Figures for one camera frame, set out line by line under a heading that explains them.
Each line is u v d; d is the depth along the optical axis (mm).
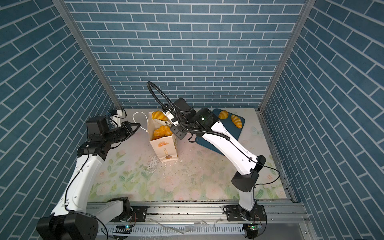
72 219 368
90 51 873
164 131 871
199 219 736
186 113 470
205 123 433
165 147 801
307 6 707
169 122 687
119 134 628
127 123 650
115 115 576
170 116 595
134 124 729
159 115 753
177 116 466
